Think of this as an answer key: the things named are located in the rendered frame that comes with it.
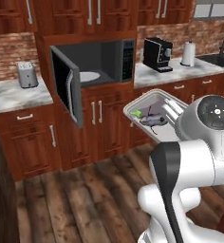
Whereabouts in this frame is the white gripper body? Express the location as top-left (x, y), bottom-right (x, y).
top-left (160, 98), bottom-right (185, 126)

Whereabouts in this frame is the grey fish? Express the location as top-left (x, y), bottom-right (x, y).
top-left (139, 105), bottom-right (169, 136)

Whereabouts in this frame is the clear white tupperware container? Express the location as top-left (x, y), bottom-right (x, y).
top-left (122, 88), bottom-right (190, 144)

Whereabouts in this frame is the eggplant with green stem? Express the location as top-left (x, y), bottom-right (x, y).
top-left (130, 109), bottom-right (143, 119)

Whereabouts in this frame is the red-brown base cupboard door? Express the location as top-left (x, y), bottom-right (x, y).
top-left (54, 93), bottom-right (98, 171)
top-left (131, 119), bottom-right (158, 149)
top-left (183, 85), bottom-right (224, 106)
top-left (0, 121), bottom-right (63, 182)
top-left (96, 90), bottom-right (133, 161)

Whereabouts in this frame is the grey microwave oven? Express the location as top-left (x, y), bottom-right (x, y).
top-left (49, 38), bottom-right (137, 91)

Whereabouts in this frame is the white microwave turntable plate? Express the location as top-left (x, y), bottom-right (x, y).
top-left (79, 71), bottom-right (102, 84)

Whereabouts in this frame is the microwave door with black window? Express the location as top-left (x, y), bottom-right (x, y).
top-left (49, 45), bottom-right (84, 129)

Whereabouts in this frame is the red-brown drawer front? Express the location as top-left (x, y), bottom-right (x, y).
top-left (0, 104), bottom-right (57, 135)
top-left (193, 74), bottom-right (224, 95)
top-left (134, 80), bottom-right (195, 100)

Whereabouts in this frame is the white paper towel roll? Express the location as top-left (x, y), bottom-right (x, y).
top-left (179, 40), bottom-right (196, 67)

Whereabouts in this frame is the black coffee machine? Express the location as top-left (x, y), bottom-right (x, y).
top-left (142, 36), bottom-right (175, 74)

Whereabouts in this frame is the dark sink basin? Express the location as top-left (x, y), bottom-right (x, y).
top-left (196, 51), bottom-right (224, 68)

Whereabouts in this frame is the silver toaster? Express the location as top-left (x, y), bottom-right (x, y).
top-left (15, 61), bottom-right (40, 89)

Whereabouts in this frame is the dark wooden cabinet side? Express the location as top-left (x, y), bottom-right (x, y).
top-left (0, 115), bottom-right (21, 243)

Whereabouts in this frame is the red-brown wall cupboard door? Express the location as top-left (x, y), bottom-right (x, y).
top-left (161, 0), bottom-right (194, 26)
top-left (32, 0), bottom-right (95, 36)
top-left (138, 0), bottom-right (162, 27)
top-left (0, 0), bottom-right (36, 36)
top-left (94, 0), bottom-right (139, 34)

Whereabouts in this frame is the grey microwave door handle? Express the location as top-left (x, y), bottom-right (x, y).
top-left (65, 68), bottom-right (75, 117)

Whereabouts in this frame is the window with grey frame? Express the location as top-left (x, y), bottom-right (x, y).
top-left (192, 0), bottom-right (224, 21)

